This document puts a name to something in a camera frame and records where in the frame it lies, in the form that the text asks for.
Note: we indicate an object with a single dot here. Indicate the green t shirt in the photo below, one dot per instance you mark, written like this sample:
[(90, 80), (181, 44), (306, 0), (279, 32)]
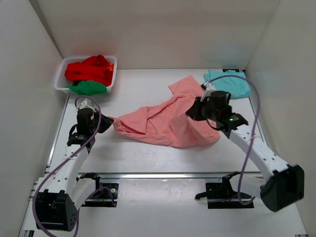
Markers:
[(87, 88)]

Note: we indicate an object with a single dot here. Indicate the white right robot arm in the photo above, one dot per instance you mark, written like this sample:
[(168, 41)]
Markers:
[(281, 184)]

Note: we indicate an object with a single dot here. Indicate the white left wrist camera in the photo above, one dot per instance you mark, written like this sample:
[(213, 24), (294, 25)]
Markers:
[(85, 104)]

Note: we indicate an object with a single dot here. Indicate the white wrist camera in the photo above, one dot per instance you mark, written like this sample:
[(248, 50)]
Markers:
[(208, 88), (85, 104)]

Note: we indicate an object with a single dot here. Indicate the teal t shirt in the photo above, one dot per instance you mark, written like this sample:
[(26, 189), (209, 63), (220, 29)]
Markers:
[(237, 87)]

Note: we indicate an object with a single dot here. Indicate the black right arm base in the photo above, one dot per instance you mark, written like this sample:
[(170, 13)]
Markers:
[(220, 195)]

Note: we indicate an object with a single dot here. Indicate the red t shirt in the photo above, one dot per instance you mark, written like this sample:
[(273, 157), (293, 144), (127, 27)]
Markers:
[(95, 68)]

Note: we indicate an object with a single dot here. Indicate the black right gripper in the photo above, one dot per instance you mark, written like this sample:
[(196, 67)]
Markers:
[(193, 112)]

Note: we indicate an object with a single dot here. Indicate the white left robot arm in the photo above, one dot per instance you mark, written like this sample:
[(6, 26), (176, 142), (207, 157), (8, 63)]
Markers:
[(63, 191)]

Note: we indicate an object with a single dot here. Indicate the white plastic basket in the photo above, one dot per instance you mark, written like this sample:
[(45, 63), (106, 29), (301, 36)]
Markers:
[(60, 81)]

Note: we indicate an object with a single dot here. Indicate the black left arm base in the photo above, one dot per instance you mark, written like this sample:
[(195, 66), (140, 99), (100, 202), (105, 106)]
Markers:
[(106, 193)]

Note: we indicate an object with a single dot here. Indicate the black label plate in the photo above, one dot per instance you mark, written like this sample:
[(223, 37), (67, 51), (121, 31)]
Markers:
[(231, 71)]

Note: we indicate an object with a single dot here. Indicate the pink t shirt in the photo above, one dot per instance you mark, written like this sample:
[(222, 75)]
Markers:
[(167, 124)]

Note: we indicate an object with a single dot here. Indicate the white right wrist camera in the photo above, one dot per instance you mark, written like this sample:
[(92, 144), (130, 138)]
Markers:
[(208, 88)]

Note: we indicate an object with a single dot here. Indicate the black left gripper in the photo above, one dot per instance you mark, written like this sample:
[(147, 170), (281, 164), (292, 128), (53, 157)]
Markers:
[(107, 122)]

